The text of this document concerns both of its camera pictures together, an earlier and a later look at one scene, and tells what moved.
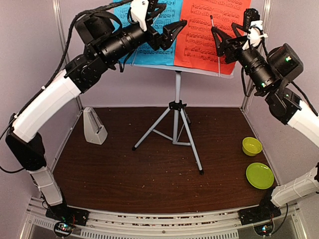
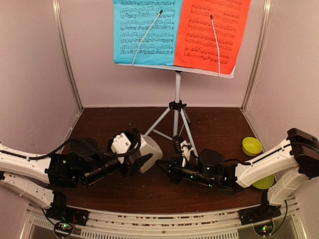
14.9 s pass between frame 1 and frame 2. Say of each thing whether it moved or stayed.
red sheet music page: stayed
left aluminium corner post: stayed
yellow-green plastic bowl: stayed
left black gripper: moved
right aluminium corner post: stayed
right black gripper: moved
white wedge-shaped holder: moved
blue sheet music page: stayed
